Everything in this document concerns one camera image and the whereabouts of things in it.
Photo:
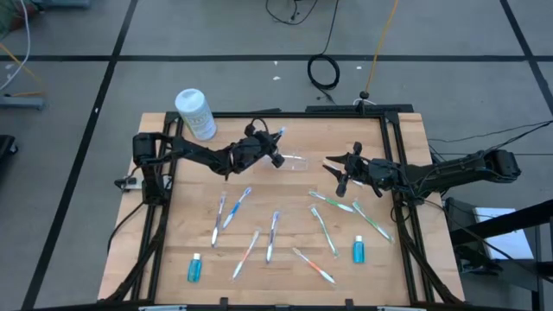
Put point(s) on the black equipment cart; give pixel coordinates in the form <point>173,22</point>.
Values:
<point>471,259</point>

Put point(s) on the white paper sheet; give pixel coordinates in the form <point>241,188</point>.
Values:
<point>510,242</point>

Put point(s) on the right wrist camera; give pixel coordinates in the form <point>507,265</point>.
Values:
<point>383,171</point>

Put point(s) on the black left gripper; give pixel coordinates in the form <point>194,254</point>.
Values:
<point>276,161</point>

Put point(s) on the white power strip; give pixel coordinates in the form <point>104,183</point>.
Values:
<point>131,185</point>

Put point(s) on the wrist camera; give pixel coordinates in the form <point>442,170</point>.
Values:
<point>244,157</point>
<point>383,171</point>

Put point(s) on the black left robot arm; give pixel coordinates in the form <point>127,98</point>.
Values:
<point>194,153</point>

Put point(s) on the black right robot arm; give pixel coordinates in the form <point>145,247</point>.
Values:
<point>453,170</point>

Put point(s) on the blue toothbrush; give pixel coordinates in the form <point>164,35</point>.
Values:
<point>282,131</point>
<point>235,208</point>

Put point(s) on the green toothbrush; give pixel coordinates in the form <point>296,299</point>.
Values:
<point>371,221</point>
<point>332,201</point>
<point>324,231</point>

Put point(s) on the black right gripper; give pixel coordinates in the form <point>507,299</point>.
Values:
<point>356,168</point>

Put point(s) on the clear acrylic organizer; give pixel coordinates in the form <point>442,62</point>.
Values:
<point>298,164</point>

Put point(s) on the purple toothbrush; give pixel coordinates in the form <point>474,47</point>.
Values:
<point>218,220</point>
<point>272,237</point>

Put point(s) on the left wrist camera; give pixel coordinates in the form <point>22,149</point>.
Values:
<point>244,157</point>

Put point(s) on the grey metal floor bar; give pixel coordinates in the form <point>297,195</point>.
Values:
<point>21,103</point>

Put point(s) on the teal mouthwash bottle white cap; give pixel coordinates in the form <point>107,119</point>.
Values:
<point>194,270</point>
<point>358,252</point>

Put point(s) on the white wipes canister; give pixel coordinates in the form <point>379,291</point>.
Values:
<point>194,112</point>

